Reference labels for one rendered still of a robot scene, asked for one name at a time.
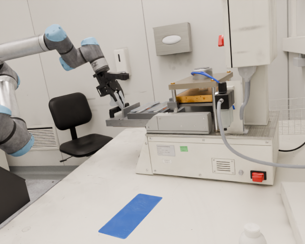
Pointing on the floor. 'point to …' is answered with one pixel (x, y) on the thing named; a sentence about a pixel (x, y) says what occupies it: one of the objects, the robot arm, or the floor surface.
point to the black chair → (62, 105)
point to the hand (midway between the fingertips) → (123, 106)
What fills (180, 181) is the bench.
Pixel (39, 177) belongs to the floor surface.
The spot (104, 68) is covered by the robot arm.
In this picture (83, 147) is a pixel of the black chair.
